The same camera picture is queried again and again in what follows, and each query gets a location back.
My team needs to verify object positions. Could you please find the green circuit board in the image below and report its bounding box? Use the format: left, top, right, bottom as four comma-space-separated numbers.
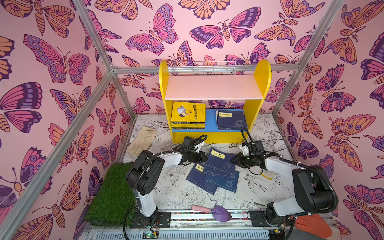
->
142, 231, 159, 240

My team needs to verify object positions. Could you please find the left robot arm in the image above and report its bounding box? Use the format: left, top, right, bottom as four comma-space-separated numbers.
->
123, 135, 208, 240

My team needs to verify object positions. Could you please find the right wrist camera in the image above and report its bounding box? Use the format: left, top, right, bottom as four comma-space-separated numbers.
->
239, 143, 252, 156

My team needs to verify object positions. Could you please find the orange rubber glove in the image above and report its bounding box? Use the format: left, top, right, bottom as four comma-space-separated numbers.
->
295, 214, 333, 239

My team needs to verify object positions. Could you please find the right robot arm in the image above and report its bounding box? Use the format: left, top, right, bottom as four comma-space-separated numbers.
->
237, 127, 339, 240

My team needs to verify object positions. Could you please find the yellow cartoon book bottom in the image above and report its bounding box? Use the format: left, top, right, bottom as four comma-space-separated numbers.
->
171, 102, 206, 124

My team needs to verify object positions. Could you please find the green artificial grass mat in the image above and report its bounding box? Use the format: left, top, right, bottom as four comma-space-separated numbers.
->
85, 163, 136, 228

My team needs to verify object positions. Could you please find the white slotted cable duct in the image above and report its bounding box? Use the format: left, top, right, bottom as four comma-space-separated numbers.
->
89, 229, 271, 240

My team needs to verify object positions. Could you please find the purple pink trowel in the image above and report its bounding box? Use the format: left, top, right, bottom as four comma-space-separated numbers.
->
192, 205, 232, 222

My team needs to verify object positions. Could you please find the white wire basket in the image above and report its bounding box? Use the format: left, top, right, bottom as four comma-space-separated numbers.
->
192, 61, 237, 76

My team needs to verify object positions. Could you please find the aluminium mounting rail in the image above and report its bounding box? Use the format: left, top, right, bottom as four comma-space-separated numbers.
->
131, 208, 334, 230

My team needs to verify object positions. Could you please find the navy blue book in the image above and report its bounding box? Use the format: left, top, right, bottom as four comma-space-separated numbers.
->
203, 147, 236, 178
205, 171, 240, 193
186, 163, 218, 195
216, 110, 247, 131

